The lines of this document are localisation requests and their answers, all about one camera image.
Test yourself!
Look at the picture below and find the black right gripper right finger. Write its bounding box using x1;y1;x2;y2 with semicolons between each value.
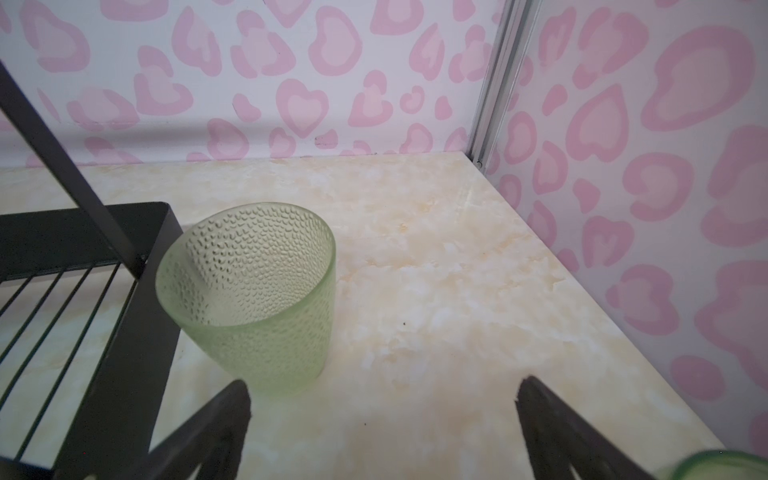
515;376;653;480

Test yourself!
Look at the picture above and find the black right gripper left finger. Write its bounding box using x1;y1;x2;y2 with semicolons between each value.
122;380;251;479

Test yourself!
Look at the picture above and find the frosted pale green textured cup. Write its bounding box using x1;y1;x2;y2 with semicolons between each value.
155;202;337;396

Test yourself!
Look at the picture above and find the clear green plastic cup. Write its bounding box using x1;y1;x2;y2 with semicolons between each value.
653;450;768;480

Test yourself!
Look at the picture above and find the black wire dish rack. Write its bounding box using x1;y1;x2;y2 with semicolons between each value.
1;72;182;479

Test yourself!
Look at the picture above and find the aluminium corner frame post right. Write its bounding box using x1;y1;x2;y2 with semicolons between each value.
464;0;540;172

